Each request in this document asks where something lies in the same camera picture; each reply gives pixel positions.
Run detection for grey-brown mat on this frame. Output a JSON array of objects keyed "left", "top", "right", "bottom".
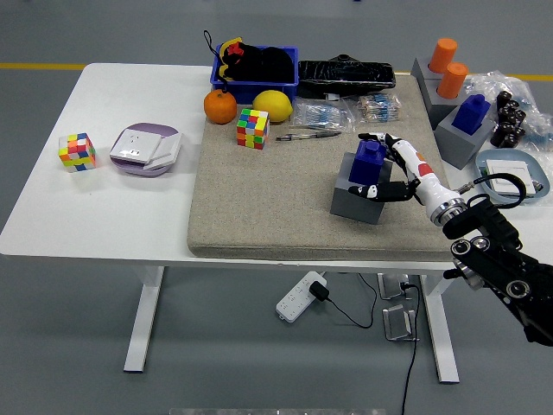
[{"left": 186, "top": 73, "right": 467, "bottom": 263}]

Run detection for light blue tray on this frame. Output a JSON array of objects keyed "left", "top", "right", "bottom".
[{"left": 474, "top": 149, "right": 551, "bottom": 202}]

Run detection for white wall socket panel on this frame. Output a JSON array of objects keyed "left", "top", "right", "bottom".
[{"left": 109, "top": 128, "right": 162, "bottom": 164}]

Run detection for black clear pen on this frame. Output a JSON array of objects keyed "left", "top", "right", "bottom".
[{"left": 275, "top": 130, "right": 342, "bottom": 143}]

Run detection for clear bag of resistors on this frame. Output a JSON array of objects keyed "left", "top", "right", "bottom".
[
  {"left": 343, "top": 93, "right": 403, "bottom": 125},
  {"left": 293, "top": 97, "right": 358, "bottom": 134}
]

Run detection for grey round-hole seal holder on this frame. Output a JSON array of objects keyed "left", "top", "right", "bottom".
[
  {"left": 421, "top": 77, "right": 467, "bottom": 130},
  {"left": 410, "top": 57, "right": 446, "bottom": 83}
]

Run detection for yellow red toy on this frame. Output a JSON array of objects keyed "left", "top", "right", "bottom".
[{"left": 217, "top": 37, "right": 245, "bottom": 81}]

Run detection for black cloth bundle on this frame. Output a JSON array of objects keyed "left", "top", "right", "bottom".
[{"left": 226, "top": 42, "right": 295, "bottom": 83}]

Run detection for orange fruit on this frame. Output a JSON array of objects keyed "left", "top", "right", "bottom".
[{"left": 203, "top": 89, "right": 238, "bottom": 125}]

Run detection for white switch panel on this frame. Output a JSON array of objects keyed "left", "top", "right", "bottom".
[
  {"left": 486, "top": 158, "right": 537, "bottom": 195},
  {"left": 142, "top": 132, "right": 182, "bottom": 170}
]

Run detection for colourful puzzle cube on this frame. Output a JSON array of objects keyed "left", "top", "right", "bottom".
[
  {"left": 235, "top": 107, "right": 271, "bottom": 151},
  {"left": 58, "top": 131, "right": 97, "bottom": 174}
]

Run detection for white table leg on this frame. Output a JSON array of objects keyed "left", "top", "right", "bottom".
[
  {"left": 419, "top": 272, "right": 461, "bottom": 384},
  {"left": 123, "top": 264, "right": 165, "bottom": 374}
]

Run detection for pile of dark brown caps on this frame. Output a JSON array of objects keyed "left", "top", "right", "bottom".
[{"left": 489, "top": 90, "right": 527, "bottom": 149}]

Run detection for metal floor bracket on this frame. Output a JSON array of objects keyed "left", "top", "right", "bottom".
[
  {"left": 382, "top": 303, "right": 419, "bottom": 342},
  {"left": 377, "top": 272, "right": 414, "bottom": 301}
]

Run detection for yellow lemon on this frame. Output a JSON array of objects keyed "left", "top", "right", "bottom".
[{"left": 251, "top": 89, "right": 294, "bottom": 124}]

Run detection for grey square-hole seal holder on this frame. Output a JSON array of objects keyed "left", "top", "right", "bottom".
[
  {"left": 435, "top": 105, "right": 496, "bottom": 170},
  {"left": 329, "top": 150, "right": 394, "bottom": 225}
]

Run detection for black lanyard strap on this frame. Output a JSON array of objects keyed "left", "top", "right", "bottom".
[{"left": 202, "top": 29, "right": 222, "bottom": 57}]

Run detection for white power strip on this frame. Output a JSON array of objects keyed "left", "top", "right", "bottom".
[{"left": 275, "top": 271, "right": 328, "bottom": 323}]

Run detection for black plug adapter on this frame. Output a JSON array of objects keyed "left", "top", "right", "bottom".
[{"left": 308, "top": 280, "right": 330, "bottom": 303}]

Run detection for purple plate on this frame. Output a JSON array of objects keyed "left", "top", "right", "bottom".
[{"left": 110, "top": 122, "right": 182, "bottom": 178}]

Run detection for orange cylinder seal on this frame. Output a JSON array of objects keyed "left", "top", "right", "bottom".
[
  {"left": 436, "top": 61, "right": 470, "bottom": 99},
  {"left": 428, "top": 37, "right": 458, "bottom": 73}
]

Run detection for black film-wrapped long object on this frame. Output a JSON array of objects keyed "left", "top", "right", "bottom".
[{"left": 296, "top": 54, "right": 397, "bottom": 99}]

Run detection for black floor cable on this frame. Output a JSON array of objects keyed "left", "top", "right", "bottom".
[{"left": 399, "top": 281, "right": 423, "bottom": 415}]

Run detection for black adapter cord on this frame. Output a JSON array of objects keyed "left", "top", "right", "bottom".
[{"left": 326, "top": 272, "right": 378, "bottom": 329}]

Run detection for crumpled clear plastic bags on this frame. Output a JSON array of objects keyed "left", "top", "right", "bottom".
[{"left": 464, "top": 69, "right": 553, "bottom": 152}]

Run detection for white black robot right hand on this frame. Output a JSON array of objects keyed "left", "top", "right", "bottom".
[{"left": 347, "top": 131, "right": 459, "bottom": 218}]

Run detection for blue plastic bin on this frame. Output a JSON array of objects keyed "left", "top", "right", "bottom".
[{"left": 209, "top": 44, "right": 300, "bottom": 107}]

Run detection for blue square seal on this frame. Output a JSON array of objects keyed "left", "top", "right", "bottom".
[
  {"left": 347, "top": 138, "right": 386, "bottom": 186},
  {"left": 451, "top": 93, "right": 493, "bottom": 135}
]

